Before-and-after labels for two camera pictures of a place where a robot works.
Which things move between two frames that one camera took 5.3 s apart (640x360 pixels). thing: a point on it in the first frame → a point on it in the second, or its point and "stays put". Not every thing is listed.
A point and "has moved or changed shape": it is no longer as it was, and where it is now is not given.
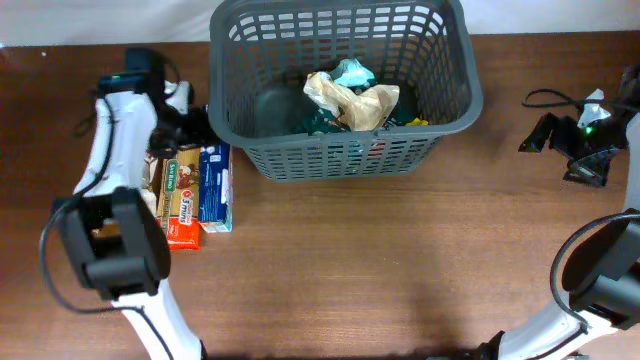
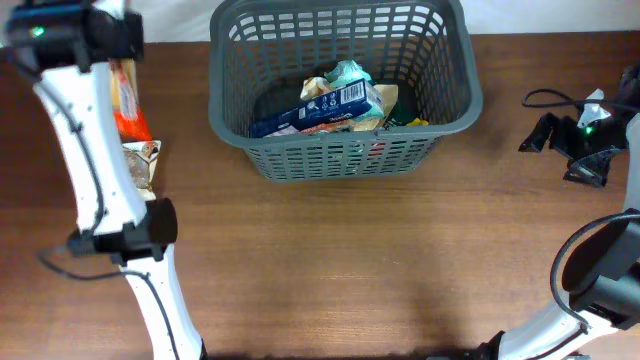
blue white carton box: [215, 188] → [353, 101]
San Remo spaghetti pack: [178, 199] has moved or changed shape
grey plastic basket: [260, 51] stays put
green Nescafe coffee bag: [320, 121] → [406, 111]
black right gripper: [563, 127] stays put
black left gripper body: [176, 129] → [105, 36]
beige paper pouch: [360, 110] stays put
